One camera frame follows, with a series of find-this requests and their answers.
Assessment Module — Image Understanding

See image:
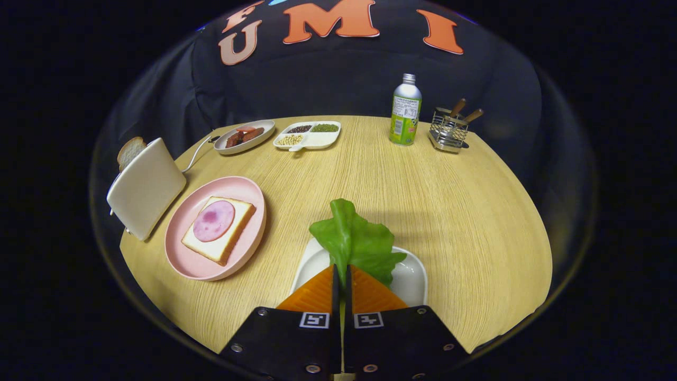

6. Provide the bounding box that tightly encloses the green lettuce leaf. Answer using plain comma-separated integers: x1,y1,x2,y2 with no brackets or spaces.
309,198,407,289

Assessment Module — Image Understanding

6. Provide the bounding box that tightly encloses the metal wire utensil holder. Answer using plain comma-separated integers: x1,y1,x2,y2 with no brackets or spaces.
428,107,470,155

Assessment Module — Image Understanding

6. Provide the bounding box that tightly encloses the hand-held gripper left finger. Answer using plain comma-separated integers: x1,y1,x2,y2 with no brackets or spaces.
218,265,342,381

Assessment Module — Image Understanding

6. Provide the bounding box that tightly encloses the pink ham slice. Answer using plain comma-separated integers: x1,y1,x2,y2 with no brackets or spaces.
193,200,236,243

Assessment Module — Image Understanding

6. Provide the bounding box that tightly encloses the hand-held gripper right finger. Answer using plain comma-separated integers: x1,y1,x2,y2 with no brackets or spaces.
344,265,470,381

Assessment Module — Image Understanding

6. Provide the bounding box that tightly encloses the green metal drink bottle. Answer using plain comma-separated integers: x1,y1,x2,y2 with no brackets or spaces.
389,74,423,147

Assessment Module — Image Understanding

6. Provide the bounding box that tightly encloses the divided white dish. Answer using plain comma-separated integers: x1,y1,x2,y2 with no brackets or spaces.
273,121,342,152

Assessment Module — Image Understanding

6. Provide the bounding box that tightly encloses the plain bread slice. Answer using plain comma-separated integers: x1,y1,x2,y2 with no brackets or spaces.
117,137,147,172

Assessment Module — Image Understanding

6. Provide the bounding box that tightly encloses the round white plate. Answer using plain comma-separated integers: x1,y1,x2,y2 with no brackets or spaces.
214,120,276,155

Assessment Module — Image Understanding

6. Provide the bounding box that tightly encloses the black backdrop cloth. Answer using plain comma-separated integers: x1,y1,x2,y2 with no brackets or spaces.
90,0,598,329

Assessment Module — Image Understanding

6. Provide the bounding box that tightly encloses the square white plate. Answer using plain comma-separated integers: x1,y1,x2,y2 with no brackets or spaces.
290,237,428,307

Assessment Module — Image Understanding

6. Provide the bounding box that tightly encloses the white toaster cable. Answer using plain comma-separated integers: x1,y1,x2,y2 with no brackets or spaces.
181,135,220,174

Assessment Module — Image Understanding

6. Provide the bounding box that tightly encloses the bread slice under ham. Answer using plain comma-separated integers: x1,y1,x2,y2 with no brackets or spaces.
181,196,257,266

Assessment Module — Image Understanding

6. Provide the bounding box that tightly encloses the pink plate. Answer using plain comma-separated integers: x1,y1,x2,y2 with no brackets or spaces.
164,176,267,282

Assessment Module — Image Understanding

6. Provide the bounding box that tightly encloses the white toaster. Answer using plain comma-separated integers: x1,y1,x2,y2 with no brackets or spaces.
106,138,187,242

